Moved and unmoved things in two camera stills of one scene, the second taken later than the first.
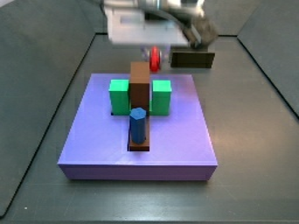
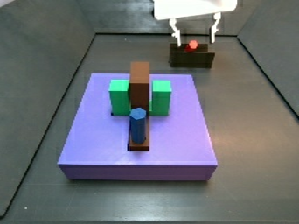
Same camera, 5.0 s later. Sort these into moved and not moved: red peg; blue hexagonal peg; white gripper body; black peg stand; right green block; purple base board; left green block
Moved: red peg; white gripper body
Not moved: black peg stand; left green block; right green block; blue hexagonal peg; purple base board
